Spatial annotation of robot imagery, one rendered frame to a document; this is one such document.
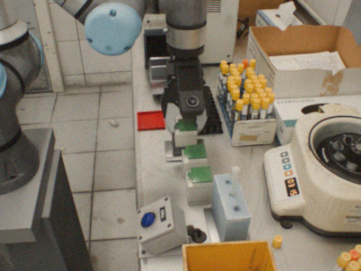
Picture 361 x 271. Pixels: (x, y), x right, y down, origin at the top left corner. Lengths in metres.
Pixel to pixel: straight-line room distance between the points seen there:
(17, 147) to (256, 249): 0.47
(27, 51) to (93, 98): 1.84
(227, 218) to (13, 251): 0.49
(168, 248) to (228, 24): 0.69
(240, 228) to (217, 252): 0.06
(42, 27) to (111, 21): 2.02
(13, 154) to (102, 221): 1.15
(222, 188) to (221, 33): 0.60
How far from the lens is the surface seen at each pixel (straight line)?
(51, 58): 2.63
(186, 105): 0.69
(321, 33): 1.20
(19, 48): 0.80
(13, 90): 0.75
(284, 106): 0.93
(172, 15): 0.69
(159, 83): 1.00
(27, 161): 0.79
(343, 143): 0.82
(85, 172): 2.10
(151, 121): 0.96
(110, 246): 1.78
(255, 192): 0.81
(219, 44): 1.17
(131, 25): 0.54
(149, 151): 0.88
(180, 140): 0.82
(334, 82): 0.99
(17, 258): 0.93
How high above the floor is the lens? 1.47
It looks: 40 degrees down
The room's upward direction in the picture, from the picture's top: straight up
